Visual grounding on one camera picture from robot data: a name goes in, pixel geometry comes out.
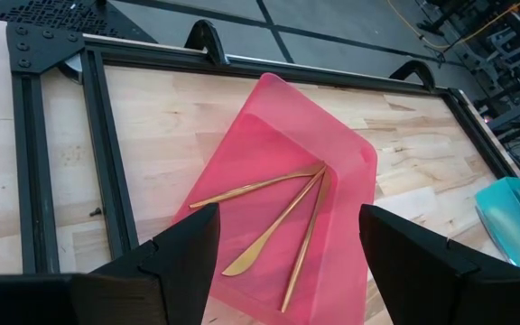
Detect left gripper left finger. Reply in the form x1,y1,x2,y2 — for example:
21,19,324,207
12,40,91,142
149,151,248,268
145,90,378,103
0,202,221,325

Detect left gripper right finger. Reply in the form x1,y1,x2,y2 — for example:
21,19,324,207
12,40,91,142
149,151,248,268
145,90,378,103
358,203,520,325

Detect gold table knife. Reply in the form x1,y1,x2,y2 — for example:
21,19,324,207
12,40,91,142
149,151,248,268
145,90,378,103
221,165,329,278

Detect gold curved utensil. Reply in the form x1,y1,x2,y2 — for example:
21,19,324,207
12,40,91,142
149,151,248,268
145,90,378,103
189,161,328,210

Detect gold cutlery piece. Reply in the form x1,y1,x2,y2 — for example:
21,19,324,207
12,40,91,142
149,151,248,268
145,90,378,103
280,170,333,314

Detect red translucent plastic bin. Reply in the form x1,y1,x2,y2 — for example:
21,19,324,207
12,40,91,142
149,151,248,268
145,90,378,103
172,72,378,325

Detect cluttered equipment rack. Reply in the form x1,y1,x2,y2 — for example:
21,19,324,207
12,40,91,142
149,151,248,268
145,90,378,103
415,0,520,181

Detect black perforated metal case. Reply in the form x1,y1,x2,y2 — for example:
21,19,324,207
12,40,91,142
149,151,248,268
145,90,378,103
0,0,157,45

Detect black arched frame hook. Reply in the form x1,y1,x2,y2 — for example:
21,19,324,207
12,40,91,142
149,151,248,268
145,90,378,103
388,60,437,91
183,19,230,66

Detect black aluminium table frame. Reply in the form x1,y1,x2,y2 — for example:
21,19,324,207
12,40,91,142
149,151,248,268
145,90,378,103
5,22,520,275

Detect yellow floor cable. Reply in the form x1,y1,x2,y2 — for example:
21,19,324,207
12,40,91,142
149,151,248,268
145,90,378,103
385,0,520,51

